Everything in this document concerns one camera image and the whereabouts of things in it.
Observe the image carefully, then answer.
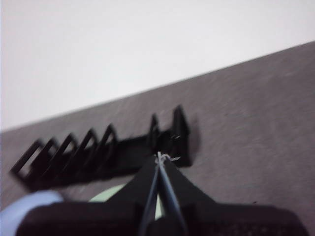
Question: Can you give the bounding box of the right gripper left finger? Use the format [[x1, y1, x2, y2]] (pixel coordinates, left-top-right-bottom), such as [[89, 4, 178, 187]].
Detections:
[[17, 154, 160, 236]]

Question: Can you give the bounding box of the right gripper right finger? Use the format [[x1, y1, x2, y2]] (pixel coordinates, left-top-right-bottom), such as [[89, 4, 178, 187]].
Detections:
[[159, 156, 310, 236]]

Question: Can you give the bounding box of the pale green plate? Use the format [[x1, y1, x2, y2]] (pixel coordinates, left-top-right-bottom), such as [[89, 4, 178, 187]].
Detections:
[[88, 184, 163, 219]]

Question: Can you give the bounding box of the blue plate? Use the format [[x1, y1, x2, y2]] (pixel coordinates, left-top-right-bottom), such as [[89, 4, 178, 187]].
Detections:
[[0, 191, 63, 236]]

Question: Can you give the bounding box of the black plate rack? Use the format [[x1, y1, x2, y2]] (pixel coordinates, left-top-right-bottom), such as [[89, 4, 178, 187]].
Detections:
[[9, 105, 197, 192]]

